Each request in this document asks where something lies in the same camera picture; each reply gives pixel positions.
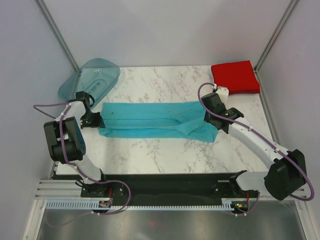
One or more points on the folded red t shirt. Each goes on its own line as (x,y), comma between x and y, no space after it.
(238,77)

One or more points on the teal transparent plastic bin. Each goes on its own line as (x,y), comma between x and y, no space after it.
(96,77)

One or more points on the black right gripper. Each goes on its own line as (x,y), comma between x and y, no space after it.
(206,119)

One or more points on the aluminium frame rail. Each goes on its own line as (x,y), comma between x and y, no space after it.
(58,190)

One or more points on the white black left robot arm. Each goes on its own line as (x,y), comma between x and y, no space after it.
(65,141)

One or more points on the aluminium corner post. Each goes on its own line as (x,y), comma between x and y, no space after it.
(57,33)
(276,33)

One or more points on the right aluminium corner post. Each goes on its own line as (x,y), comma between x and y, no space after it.
(276,33)

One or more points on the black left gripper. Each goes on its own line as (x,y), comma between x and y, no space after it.
(98,123)

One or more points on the left aluminium corner post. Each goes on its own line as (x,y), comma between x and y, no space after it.
(57,33)

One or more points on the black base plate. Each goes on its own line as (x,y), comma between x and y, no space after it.
(166,188)

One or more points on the white slotted cable duct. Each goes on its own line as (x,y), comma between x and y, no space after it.
(100,205)

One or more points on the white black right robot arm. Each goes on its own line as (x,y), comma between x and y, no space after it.
(286,170)

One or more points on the teal t shirt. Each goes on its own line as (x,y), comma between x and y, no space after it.
(176,120)

